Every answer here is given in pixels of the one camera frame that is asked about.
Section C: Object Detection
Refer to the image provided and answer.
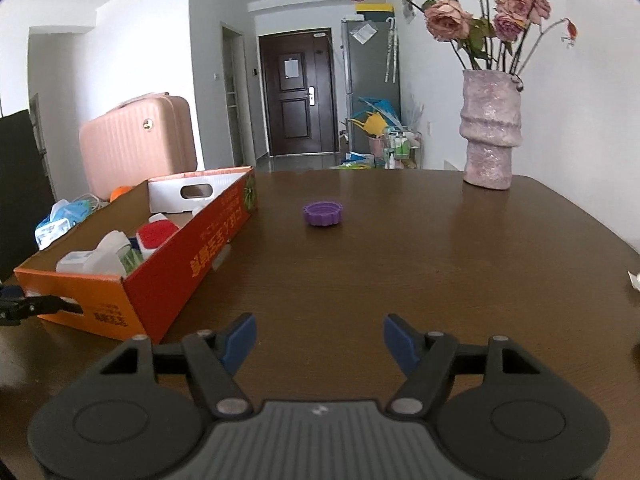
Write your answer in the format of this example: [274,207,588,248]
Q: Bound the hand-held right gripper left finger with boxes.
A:
[100,312,257,420]

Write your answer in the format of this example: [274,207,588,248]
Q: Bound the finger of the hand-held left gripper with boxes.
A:
[22,296,83,317]

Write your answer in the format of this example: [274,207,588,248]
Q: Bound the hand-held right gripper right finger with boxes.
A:
[384,313,543,420]

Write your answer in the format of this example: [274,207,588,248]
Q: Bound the translucent white plastic bottle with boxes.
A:
[56,230,133,277]

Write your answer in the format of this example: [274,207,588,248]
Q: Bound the green and white packet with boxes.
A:
[119,247,146,275]

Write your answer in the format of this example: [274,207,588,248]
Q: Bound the orange cardboard box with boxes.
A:
[14,166,259,345]

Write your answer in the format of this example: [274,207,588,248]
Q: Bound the white dish with red pad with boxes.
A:
[136,220,181,252]

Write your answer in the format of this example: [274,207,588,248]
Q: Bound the purple ridged lid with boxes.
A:
[302,201,345,227]

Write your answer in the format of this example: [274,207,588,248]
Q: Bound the blue tissue pack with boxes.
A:
[34,199,93,251]

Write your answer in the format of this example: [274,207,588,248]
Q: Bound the pink ribbed suitcase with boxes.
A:
[78,92,197,198]

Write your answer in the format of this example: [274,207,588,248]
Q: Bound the small cart with bottles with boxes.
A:
[382,129,422,170]

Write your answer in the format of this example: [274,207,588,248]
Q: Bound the yellow watering can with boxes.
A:
[350,112,388,137]

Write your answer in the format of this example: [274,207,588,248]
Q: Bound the white coral branch decoration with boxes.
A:
[400,92,426,133]

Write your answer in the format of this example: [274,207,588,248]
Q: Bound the pink textured vase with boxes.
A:
[459,69,523,191]

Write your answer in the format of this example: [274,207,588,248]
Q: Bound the blue plastic item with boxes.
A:
[357,96,401,123]

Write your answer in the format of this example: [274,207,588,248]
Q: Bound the dark brown door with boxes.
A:
[258,27,337,157]

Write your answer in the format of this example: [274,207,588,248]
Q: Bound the grey refrigerator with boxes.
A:
[341,16,402,156]

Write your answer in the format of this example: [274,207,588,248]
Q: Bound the white folded umbrella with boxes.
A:
[384,17,401,83]

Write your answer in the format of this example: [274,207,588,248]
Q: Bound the dried pink roses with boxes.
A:
[341,0,578,73]

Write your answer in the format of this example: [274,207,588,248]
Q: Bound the white cable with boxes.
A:
[75,192,111,211]

